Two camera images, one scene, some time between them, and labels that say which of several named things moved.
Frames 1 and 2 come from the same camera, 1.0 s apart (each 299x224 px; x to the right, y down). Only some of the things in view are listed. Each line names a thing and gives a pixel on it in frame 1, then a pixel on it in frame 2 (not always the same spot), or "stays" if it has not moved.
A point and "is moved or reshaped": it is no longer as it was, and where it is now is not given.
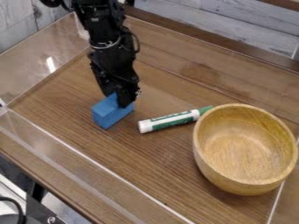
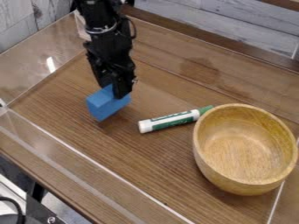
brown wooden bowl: [245, 149] stays
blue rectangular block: [109, 113] is moved or reshaped
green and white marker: [154, 123] stays
